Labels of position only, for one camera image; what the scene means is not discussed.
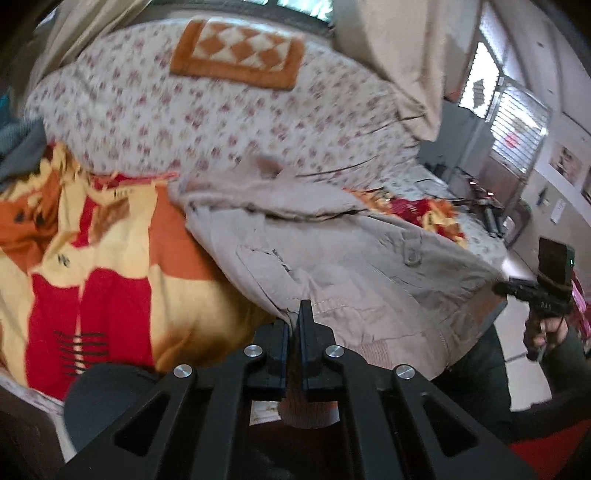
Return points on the grey cabinet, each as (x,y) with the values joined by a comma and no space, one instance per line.
(455,138)

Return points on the pink cloth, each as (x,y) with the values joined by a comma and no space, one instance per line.
(581,304)

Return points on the barred window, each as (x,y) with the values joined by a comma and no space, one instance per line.
(512,115)

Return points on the person's right hand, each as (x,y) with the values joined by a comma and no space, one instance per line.
(542,334)

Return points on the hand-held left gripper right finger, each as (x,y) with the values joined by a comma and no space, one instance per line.
(310,364)

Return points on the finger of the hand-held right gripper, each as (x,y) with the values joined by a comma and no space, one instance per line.
(515,288)

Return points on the person's right forearm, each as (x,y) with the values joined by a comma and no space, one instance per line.
(570,364)

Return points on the red cloth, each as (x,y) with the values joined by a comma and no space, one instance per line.
(554,452)

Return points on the floral bedsheet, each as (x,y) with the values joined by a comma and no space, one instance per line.
(194,115)

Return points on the orange checked towel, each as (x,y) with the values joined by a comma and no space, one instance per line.
(238,50)

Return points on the person's leg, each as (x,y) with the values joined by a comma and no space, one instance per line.
(475,378)

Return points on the white wall paper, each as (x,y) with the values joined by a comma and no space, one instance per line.
(557,210)

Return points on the beige curtain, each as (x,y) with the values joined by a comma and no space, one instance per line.
(78,32)
(406,60)

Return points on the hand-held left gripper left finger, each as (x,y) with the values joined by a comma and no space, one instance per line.
(272,364)

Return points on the teal grey cloth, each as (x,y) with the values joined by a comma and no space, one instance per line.
(21,147)

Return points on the wall poster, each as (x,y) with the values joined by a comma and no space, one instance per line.
(587,184)
(567,161)

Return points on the beige jacket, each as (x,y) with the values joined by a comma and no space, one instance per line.
(360,281)

